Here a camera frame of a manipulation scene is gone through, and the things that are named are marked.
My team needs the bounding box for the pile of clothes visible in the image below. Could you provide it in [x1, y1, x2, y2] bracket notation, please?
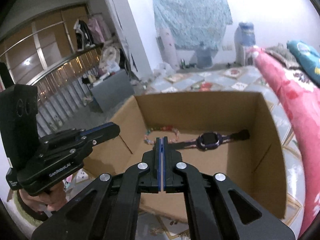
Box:
[73, 14, 126, 75]

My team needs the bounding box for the pink floral blanket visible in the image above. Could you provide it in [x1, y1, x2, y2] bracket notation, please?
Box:
[246, 46, 319, 239]

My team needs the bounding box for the teal floral hanging cloth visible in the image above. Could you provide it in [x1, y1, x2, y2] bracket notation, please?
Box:
[152, 0, 233, 50]

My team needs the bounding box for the metal stair railing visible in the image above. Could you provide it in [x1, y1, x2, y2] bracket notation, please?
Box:
[27, 44, 103, 136]

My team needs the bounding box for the teal patterned pillow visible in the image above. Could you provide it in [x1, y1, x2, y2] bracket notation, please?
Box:
[286, 40, 319, 86]

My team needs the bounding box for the left hand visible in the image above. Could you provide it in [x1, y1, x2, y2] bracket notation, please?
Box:
[19, 181, 67, 211]

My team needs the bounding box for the purple smart watch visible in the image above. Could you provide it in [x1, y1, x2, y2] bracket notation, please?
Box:
[169, 129, 250, 151]

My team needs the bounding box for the colourful bead bracelet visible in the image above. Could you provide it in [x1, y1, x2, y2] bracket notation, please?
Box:
[143, 125, 181, 145]

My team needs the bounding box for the brown cardboard box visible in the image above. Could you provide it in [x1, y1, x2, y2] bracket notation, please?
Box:
[82, 90, 288, 224]

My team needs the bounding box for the grey storage box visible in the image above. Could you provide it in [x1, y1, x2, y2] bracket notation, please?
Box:
[90, 69, 135, 113]

